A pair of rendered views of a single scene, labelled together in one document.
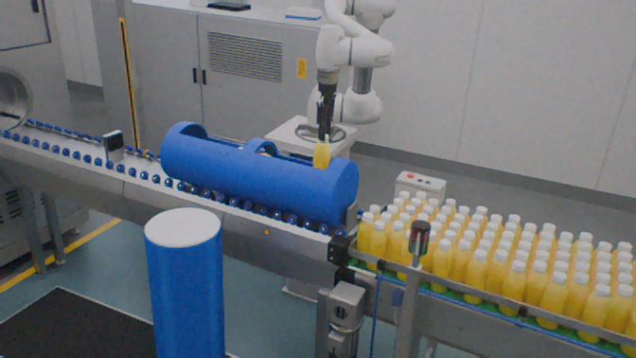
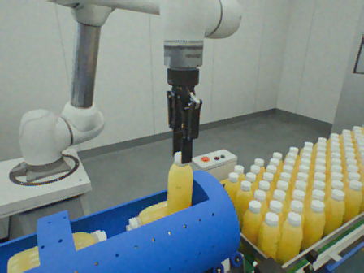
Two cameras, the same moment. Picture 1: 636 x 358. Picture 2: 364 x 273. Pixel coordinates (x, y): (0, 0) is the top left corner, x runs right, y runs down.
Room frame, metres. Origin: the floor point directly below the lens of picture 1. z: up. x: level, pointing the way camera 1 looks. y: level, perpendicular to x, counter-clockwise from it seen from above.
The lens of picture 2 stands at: (1.69, 0.45, 1.62)
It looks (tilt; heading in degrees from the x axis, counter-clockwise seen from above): 22 degrees down; 303
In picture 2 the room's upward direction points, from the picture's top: straight up
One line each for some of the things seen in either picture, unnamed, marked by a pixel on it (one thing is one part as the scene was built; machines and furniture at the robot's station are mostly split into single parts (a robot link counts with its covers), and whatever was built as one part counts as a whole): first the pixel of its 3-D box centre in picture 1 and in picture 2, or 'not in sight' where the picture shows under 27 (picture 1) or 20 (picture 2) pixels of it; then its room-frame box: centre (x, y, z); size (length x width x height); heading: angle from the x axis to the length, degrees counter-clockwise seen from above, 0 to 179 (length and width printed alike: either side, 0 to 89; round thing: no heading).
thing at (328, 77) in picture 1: (327, 74); (183, 55); (2.01, -0.04, 1.58); 0.09 x 0.09 x 0.06
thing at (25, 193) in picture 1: (32, 232); not in sight; (2.79, 1.69, 0.31); 0.06 x 0.06 x 0.63; 64
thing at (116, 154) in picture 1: (114, 148); not in sight; (2.54, 1.03, 1.00); 0.10 x 0.04 x 0.15; 154
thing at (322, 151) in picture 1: (321, 159); (179, 188); (2.01, -0.03, 1.22); 0.07 x 0.07 x 0.19
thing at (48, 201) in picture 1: (53, 222); not in sight; (2.92, 1.63, 0.31); 0.06 x 0.06 x 0.63; 64
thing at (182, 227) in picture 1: (183, 226); not in sight; (1.75, 0.49, 1.03); 0.28 x 0.28 x 0.01
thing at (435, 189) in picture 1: (419, 189); (214, 166); (2.12, -0.48, 1.05); 0.20 x 0.10 x 0.10; 64
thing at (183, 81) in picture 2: (326, 93); (183, 87); (2.01, -0.04, 1.51); 0.08 x 0.07 x 0.09; 154
